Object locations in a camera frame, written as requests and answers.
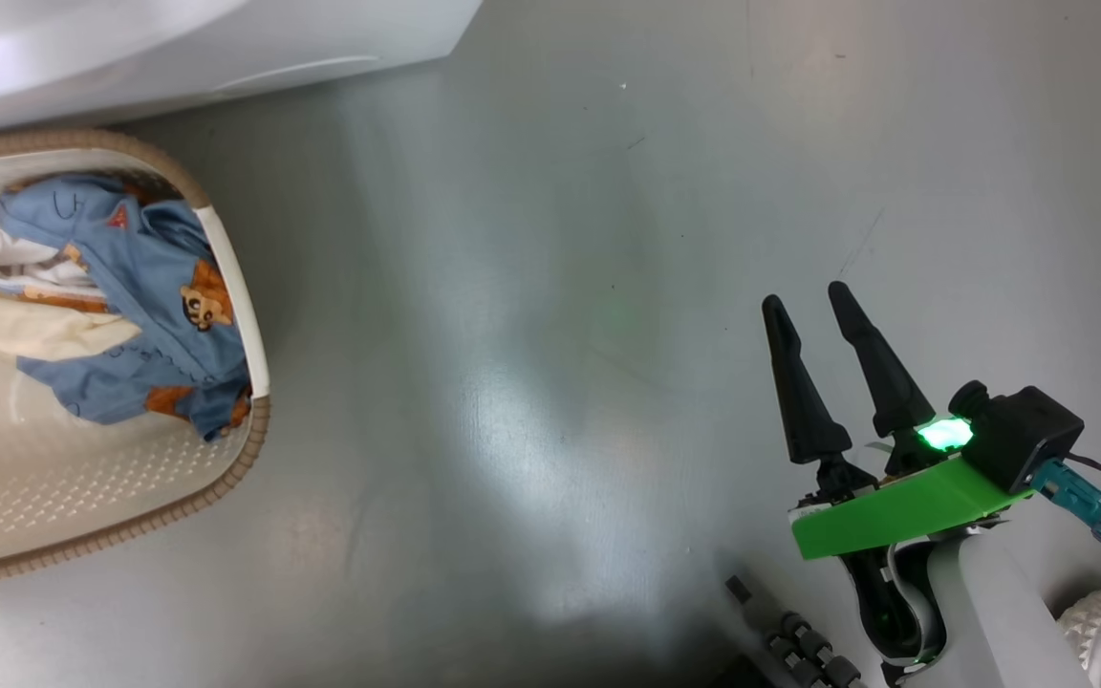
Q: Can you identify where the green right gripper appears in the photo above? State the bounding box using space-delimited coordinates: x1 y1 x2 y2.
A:
761 281 1034 667

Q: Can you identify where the blue bear-print garment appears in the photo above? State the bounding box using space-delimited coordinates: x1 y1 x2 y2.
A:
0 172 253 442

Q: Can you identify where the cream white garment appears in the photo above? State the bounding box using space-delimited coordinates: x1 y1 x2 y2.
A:
0 229 142 362

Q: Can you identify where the white front-load washing machine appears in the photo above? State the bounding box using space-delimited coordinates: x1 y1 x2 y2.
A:
0 0 485 140

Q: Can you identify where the round white filter cover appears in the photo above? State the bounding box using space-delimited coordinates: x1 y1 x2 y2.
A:
216 55 379 97

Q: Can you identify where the cream perforated laundry basket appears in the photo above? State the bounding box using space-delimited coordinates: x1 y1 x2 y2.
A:
0 129 272 591

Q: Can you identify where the right cable with teal connector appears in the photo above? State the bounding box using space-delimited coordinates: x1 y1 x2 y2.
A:
1031 454 1101 560

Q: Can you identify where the black ribbed cable carrier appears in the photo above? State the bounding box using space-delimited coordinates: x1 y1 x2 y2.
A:
724 573 862 688

